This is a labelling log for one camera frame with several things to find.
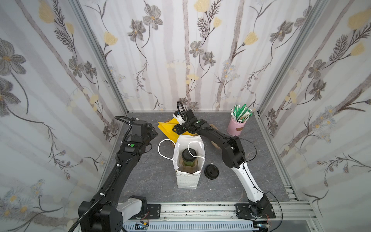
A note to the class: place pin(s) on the black plastic cup lids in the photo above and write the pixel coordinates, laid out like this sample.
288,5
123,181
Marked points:
211,172

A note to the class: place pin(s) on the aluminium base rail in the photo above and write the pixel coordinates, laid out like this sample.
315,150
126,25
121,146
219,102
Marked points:
291,216

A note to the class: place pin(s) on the yellow paper napkins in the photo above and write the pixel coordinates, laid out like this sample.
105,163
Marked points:
167,129

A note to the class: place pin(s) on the black cup lid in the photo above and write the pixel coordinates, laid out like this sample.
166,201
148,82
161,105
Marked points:
189,152

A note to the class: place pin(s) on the single brown pulp carrier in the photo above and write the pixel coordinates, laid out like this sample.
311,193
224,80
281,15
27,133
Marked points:
188,169

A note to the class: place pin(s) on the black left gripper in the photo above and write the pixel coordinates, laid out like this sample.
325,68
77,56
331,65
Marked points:
149,135

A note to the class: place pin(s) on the brown pulp cup carrier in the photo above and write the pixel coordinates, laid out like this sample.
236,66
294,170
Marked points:
214,137

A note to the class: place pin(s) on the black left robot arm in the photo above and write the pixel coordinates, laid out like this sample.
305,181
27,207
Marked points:
104,213

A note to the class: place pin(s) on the green paper cup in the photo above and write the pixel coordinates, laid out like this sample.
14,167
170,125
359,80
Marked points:
188,161

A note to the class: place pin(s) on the cartoon print paper bag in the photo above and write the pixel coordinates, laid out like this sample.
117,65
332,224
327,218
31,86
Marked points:
185,181

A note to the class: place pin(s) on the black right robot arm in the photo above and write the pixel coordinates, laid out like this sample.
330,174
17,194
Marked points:
233,155

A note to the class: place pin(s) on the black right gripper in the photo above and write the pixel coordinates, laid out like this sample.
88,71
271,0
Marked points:
179,128

